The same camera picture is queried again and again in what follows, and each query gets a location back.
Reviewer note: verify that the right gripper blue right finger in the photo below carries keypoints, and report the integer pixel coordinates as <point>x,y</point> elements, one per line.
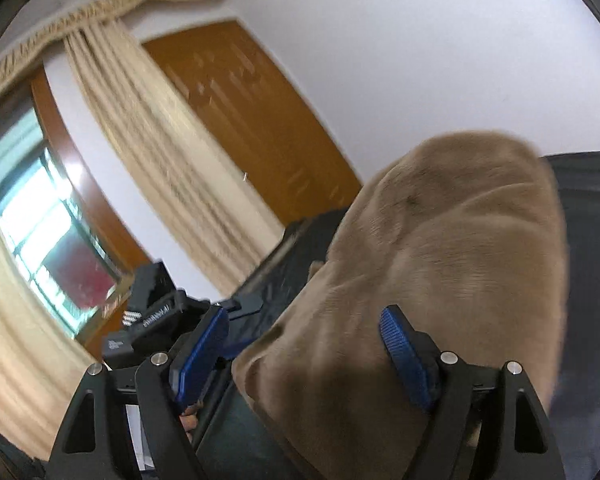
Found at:
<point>514,441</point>

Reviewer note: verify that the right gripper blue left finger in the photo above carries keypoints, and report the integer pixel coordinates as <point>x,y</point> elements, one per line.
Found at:
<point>94,440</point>

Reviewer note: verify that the brown fleece garment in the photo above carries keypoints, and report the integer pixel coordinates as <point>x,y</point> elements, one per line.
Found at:
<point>466,235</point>

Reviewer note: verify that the person's left hand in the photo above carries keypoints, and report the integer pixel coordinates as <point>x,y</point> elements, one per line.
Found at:
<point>189,419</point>

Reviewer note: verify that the beige curtain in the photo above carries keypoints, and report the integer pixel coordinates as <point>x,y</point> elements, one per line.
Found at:
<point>199,193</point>

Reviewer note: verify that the wood framed window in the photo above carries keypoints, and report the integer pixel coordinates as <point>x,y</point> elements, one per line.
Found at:
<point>69,245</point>

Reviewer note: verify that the brown wooden door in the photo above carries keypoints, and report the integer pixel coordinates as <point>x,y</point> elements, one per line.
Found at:
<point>258,118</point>

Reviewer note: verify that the beige curtain valance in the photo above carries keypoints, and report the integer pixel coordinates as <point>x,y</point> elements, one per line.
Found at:
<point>18,61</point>

